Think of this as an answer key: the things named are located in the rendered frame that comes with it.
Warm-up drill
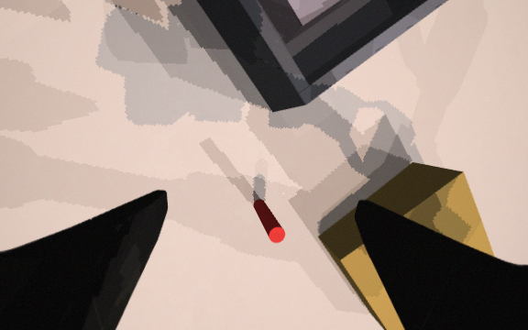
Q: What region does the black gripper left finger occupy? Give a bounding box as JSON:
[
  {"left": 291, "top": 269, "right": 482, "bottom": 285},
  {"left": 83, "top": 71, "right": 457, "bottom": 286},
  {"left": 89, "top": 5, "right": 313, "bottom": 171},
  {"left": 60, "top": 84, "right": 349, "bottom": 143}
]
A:
[{"left": 0, "top": 190, "right": 168, "bottom": 330}]

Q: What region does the red peg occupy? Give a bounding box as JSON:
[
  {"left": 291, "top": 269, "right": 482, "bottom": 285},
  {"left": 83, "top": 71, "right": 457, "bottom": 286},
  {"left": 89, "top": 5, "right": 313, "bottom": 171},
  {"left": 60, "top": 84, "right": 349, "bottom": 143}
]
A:
[{"left": 253, "top": 199, "right": 285, "bottom": 243}]

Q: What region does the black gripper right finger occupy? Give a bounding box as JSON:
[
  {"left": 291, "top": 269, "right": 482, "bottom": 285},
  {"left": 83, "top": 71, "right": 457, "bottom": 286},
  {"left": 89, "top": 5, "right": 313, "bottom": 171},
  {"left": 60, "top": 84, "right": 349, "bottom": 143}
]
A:
[{"left": 355, "top": 200, "right": 528, "bottom": 330}]

